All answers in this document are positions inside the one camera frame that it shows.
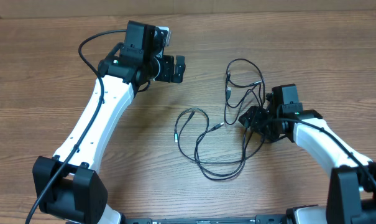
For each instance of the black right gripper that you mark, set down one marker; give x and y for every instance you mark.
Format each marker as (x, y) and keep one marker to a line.
(253, 116)

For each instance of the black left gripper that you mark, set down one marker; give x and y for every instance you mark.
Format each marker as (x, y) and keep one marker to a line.
(167, 74)

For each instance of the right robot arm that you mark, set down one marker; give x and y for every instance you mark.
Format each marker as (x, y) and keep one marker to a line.
(352, 176)

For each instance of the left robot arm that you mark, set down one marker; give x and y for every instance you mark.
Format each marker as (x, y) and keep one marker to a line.
(67, 184)

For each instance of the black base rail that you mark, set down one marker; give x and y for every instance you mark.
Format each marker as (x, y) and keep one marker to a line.
(203, 220)

